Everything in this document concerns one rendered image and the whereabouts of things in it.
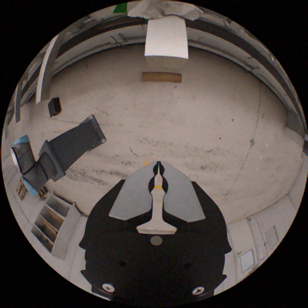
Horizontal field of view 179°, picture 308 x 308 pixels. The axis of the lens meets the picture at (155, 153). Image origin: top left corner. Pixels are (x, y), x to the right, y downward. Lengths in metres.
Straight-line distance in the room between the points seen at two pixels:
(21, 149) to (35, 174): 0.17
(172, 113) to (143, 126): 0.27
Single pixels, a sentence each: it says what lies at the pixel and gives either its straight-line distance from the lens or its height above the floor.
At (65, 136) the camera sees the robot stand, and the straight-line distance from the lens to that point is 0.84.
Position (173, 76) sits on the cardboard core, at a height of 0.08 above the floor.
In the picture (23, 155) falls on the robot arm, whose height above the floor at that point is 0.80.
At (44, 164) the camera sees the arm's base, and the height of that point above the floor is 0.66.
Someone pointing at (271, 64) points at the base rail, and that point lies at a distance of 0.60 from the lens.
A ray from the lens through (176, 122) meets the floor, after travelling 0.96.
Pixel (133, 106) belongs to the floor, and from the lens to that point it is 0.96.
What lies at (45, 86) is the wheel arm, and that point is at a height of 0.80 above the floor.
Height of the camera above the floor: 0.93
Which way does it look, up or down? 63 degrees down
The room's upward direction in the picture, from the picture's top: 174 degrees counter-clockwise
